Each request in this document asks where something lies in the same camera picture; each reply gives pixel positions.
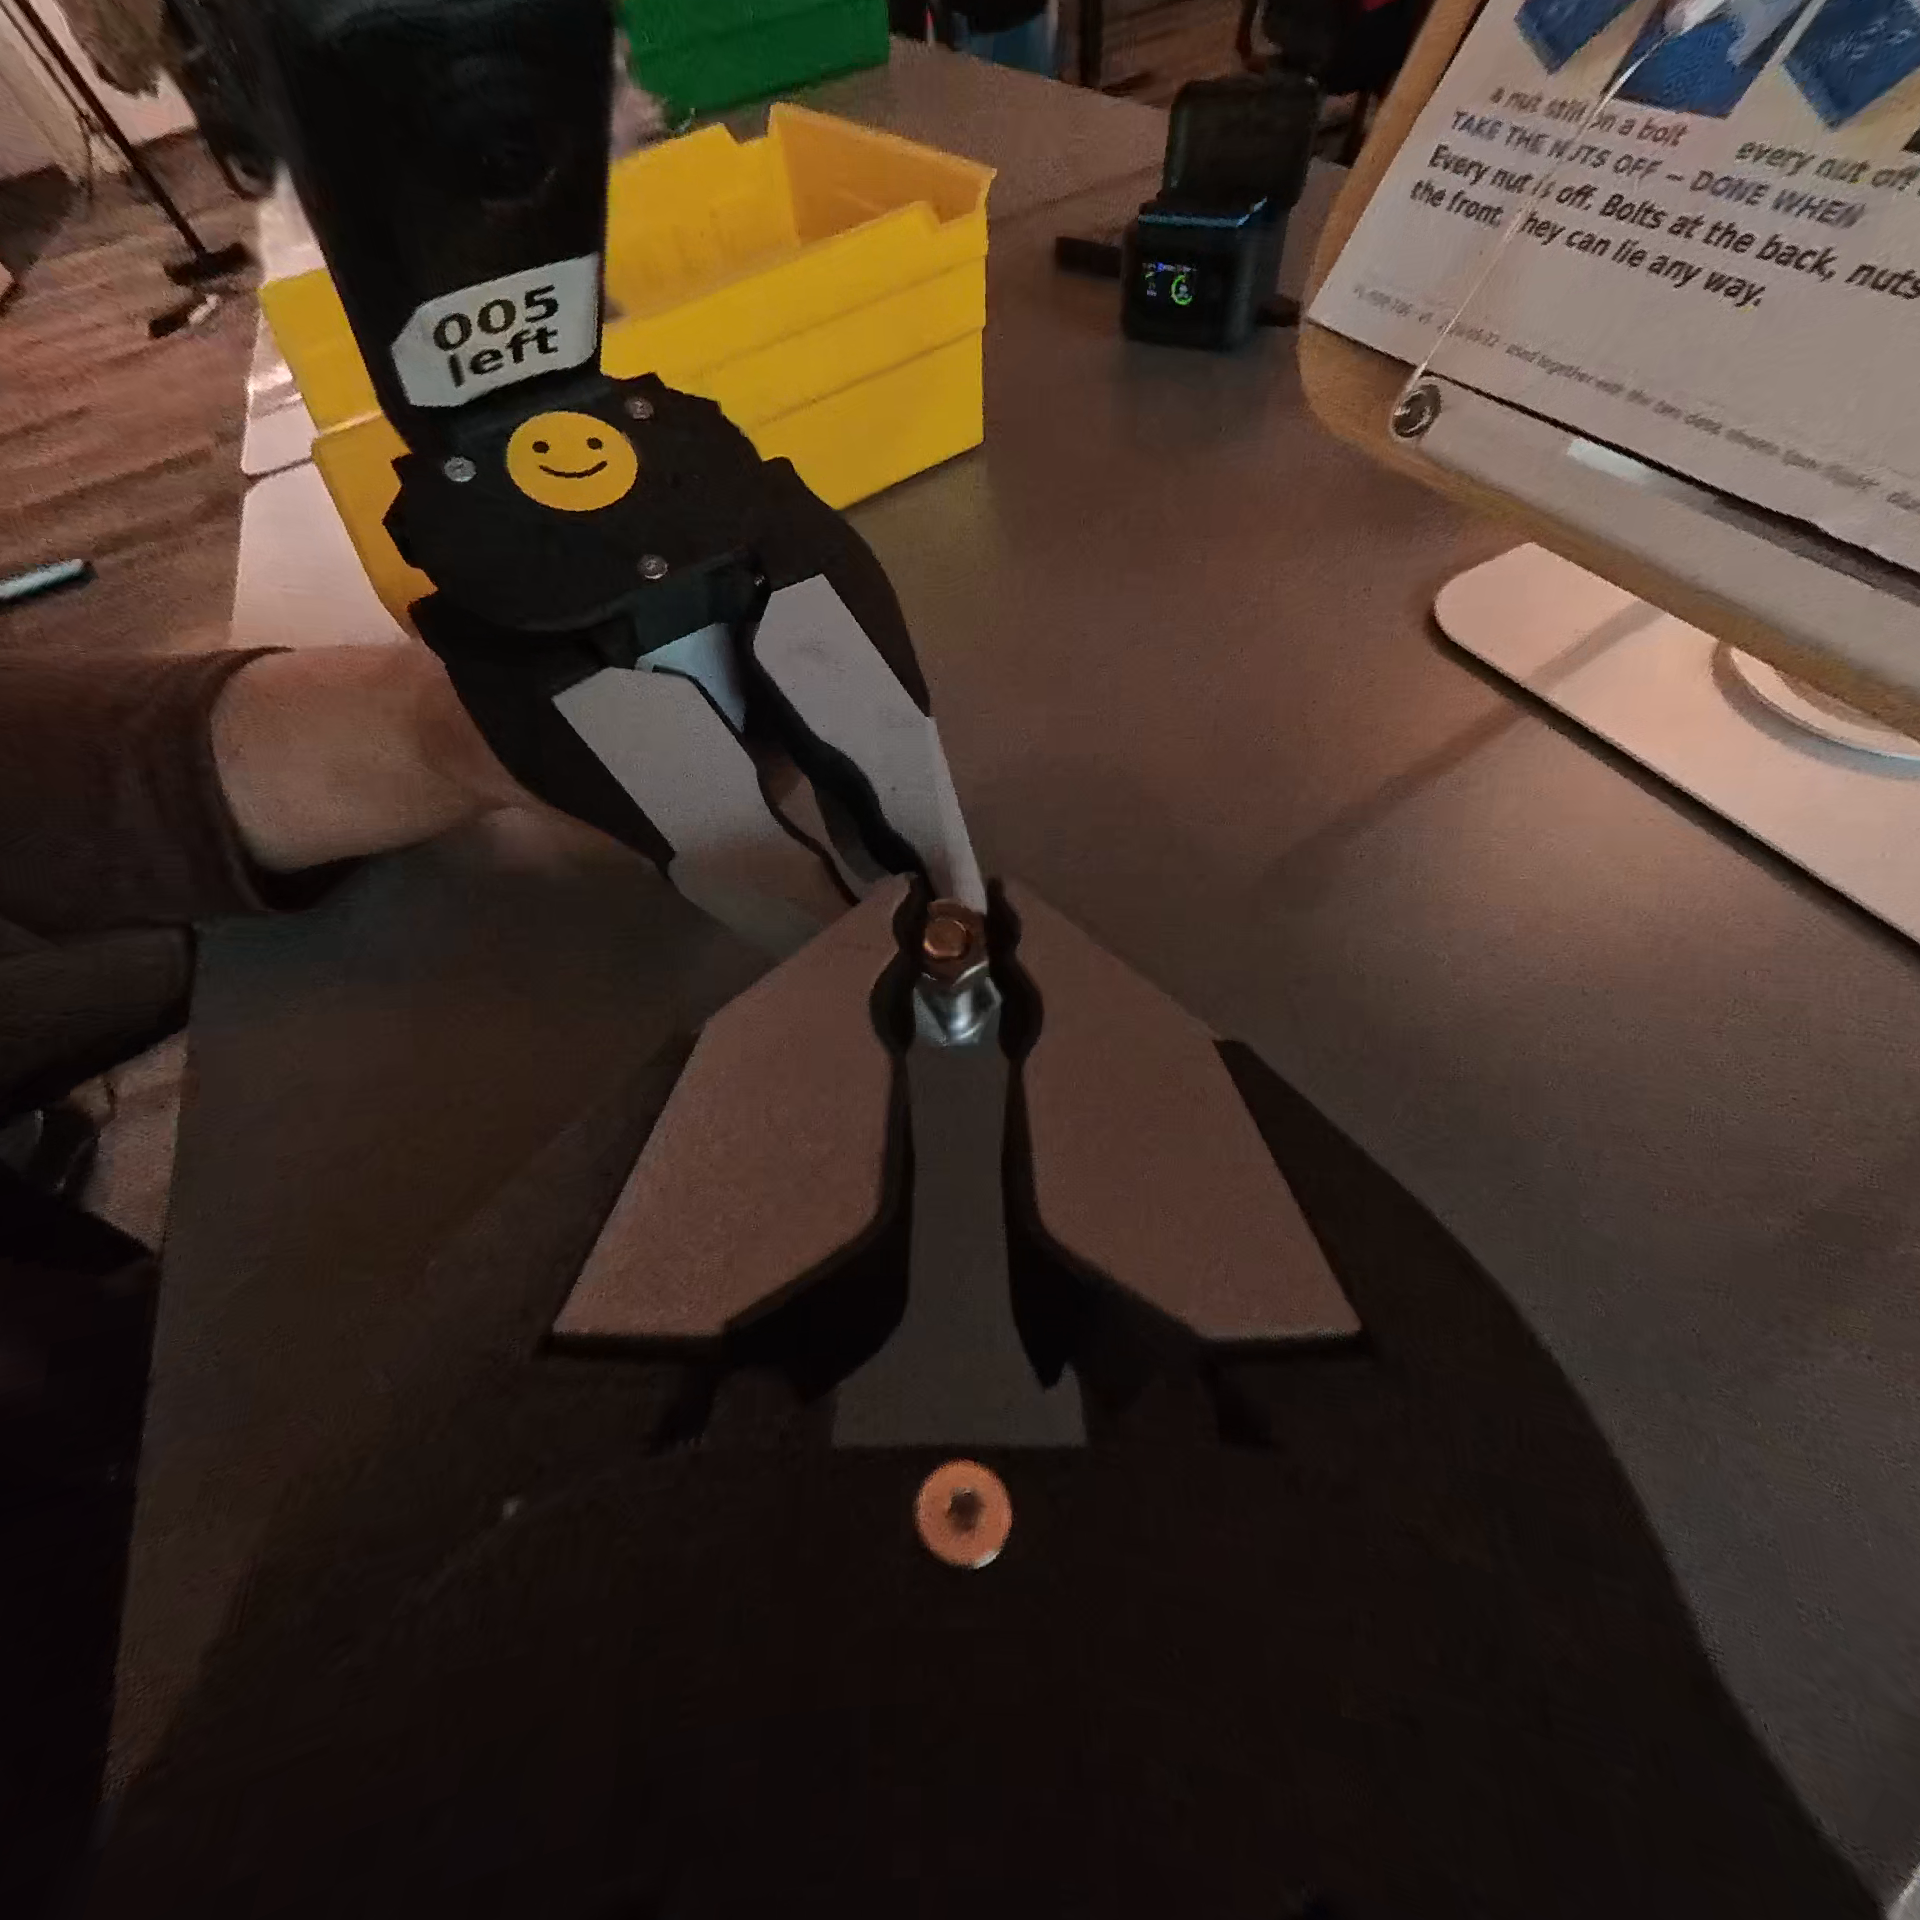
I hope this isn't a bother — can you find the yellow plastic bin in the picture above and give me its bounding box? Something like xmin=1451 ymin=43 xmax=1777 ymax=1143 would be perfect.
xmin=259 ymin=102 xmax=997 ymax=619

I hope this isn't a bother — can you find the wooden sign board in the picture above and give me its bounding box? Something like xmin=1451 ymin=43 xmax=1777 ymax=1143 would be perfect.
xmin=1296 ymin=0 xmax=1920 ymax=670

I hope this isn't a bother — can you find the green plastic bin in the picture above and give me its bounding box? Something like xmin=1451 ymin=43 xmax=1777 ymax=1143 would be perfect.
xmin=615 ymin=0 xmax=894 ymax=115

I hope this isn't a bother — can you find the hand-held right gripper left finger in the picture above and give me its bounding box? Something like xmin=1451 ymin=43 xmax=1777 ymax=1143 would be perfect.
xmin=553 ymin=875 xmax=920 ymax=1399

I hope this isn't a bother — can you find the white stand base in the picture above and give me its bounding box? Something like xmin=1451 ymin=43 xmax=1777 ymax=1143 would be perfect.
xmin=1432 ymin=541 xmax=1920 ymax=799

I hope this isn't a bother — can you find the steel bolt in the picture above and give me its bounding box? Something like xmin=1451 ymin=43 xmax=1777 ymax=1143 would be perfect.
xmin=906 ymin=922 xmax=1004 ymax=1052

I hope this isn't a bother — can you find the thin steel wire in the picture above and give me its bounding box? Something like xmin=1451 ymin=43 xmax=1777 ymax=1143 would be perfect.
xmin=1407 ymin=0 xmax=1660 ymax=409

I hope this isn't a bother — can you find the printed paper instruction sheet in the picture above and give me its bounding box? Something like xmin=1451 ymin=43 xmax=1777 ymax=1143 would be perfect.
xmin=1304 ymin=0 xmax=1920 ymax=581

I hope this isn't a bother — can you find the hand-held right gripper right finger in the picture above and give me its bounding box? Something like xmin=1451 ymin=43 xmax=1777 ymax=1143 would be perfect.
xmin=990 ymin=878 xmax=1365 ymax=1405

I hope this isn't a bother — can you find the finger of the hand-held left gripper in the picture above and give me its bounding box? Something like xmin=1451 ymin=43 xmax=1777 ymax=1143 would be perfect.
xmin=750 ymin=577 xmax=993 ymax=921
xmin=553 ymin=660 xmax=864 ymax=955

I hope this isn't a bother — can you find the person's left forearm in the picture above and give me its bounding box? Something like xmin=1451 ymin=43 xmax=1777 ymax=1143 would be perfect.
xmin=0 ymin=645 xmax=294 ymax=941

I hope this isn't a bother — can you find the black device with small screen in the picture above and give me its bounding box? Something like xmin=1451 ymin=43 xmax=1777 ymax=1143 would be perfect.
xmin=1055 ymin=75 xmax=1326 ymax=357

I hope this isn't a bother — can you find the black tripod stand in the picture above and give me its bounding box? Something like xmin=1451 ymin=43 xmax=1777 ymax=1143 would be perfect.
xmin=0 ymin=0 xmax=259 ymax=340

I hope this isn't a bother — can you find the person's left hand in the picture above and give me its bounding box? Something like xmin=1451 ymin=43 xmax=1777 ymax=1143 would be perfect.
xmin=210 ymin=643 xmax=528 ymax=880

